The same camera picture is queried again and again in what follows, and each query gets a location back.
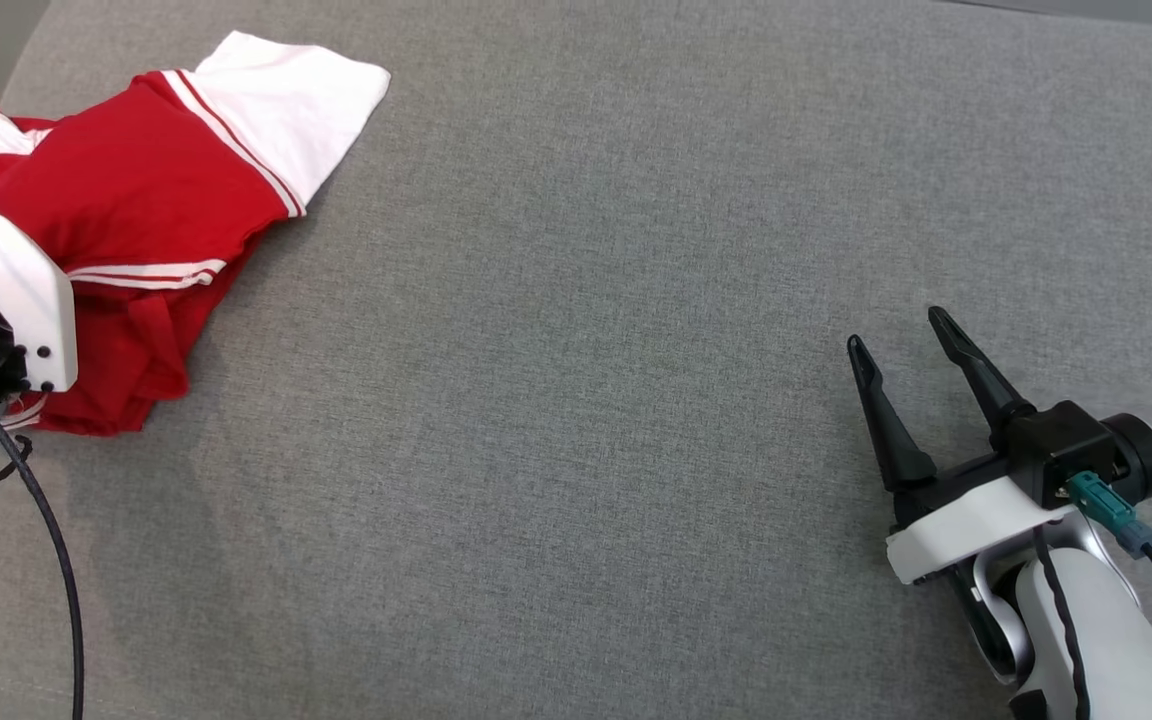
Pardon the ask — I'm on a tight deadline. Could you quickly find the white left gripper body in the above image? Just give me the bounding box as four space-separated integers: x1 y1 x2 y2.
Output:
0 205 79 421

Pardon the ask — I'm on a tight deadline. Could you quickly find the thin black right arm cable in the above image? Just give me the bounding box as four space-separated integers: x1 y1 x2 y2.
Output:
1032 525 1093 720

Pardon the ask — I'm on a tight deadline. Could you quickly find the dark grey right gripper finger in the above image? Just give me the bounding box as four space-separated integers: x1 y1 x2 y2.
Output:
846 334 938 492
927 305 1038 447

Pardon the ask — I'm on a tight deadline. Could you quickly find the red basketball jersey number 23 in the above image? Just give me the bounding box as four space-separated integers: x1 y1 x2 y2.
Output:
0 30 392 438

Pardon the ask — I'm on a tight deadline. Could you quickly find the right camera cable teal plug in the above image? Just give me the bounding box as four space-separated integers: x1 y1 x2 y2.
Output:
1066 472 1152 639

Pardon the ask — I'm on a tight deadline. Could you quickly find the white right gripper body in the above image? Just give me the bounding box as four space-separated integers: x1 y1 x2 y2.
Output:
884 452 1082 688

